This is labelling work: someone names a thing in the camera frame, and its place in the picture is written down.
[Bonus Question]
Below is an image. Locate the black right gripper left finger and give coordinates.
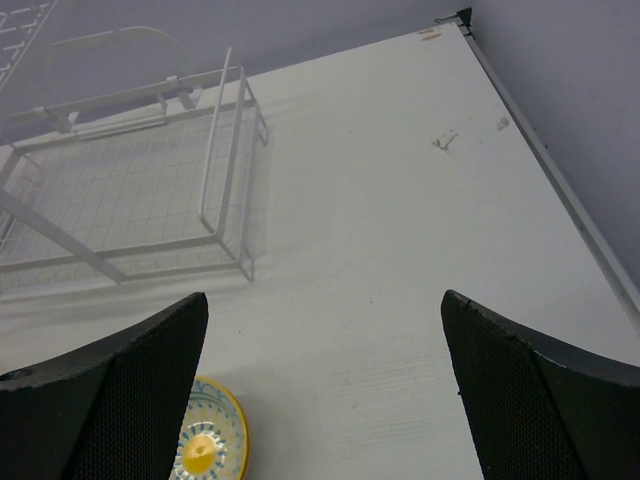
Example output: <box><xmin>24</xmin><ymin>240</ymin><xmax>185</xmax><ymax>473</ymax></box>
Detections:
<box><xmin>1</xmin><ymin>292</ymin><xmax>208</xmax><ymax>479</ymax></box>

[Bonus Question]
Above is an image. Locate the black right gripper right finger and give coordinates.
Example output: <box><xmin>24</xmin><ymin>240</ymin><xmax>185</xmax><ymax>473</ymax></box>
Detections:
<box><xmin>440</xmin><ymin>290</ymin><xmax>639</xmax><ymax>479</ymax></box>

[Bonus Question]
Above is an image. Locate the white wire dish rack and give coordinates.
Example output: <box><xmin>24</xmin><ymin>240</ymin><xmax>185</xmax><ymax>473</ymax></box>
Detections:
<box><xmin>1</xmin><ymin>1</ymin><xmax>269</xmax><ymax>299</ymax></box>

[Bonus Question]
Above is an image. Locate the yellow rimmed patterned bowl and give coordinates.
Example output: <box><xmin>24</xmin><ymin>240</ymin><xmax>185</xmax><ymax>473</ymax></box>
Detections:
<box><xmin>170</xmin><ymin>376</ymin><xmax>250</xmax><ymax>480</ymax></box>

